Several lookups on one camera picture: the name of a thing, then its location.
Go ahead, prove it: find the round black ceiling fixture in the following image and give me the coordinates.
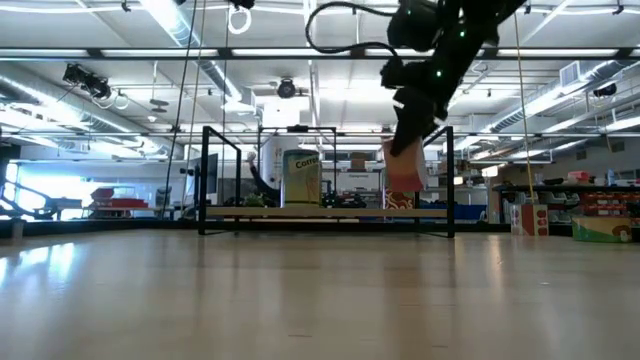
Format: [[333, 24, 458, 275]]
[[276, 78, 298, 100]]

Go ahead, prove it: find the wide green label tin can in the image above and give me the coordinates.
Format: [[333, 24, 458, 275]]
[[571, 215, 633, 244]]

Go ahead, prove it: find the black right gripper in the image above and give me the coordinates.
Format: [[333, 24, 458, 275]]
[[388, 54, 454, 157]]

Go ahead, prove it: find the red swirl label tin can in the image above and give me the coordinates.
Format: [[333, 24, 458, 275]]
[[383, 188, 417, 210]]

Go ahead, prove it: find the black hanging cable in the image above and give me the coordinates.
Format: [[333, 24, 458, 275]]
[[160, 0, 200, 220]]

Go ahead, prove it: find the black rectangular stand frame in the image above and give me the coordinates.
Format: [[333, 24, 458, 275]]
[[256, 124, 338, 207]]

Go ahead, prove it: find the wooden shelf board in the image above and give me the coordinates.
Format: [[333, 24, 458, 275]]
[[205, 206, 448, 220]]

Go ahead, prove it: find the white cylindrical tank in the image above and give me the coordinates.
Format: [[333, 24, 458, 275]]
[[259, 135, 301, 191]]

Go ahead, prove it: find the white hanging ring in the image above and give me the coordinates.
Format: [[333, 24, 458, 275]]
[[227, 5, 253, 35]]

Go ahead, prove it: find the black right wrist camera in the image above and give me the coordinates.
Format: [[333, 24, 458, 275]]
[[379, 58, 407, 91]]

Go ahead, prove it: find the yellow hanging cord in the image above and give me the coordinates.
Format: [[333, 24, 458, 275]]
[[513, 12, 535, 205]]

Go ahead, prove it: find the parts bin rack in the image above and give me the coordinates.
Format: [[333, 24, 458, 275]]
[[547, 191, 640, 225]]

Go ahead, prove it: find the black overhead frame bar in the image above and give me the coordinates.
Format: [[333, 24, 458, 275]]
[[0, 46, 640, 62]]

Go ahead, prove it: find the black ceiling-mounted device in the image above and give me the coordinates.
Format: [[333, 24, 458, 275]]
[[62, 63, 112, 100]]

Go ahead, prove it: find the black monitor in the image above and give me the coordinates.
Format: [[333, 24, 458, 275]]
[[192, 152, 220, 196]]

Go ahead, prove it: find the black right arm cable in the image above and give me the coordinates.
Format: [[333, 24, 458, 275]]
[[304, 1, 401, 64]]

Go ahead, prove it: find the tomato picture tin can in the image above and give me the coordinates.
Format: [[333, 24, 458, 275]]
[[509, 203, 550, 237]]

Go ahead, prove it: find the person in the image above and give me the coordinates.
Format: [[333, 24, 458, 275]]
[[246, 151, 281, 202]]

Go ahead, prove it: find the shelving with blue bins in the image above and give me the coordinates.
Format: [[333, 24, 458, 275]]
[[419, 202, 489, 222]]

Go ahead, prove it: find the black metal shelf frame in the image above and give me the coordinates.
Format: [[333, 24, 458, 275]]
[[198, 124, 456, 239]]

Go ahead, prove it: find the red machine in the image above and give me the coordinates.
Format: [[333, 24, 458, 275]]
[[89, 187, 150, 211]]

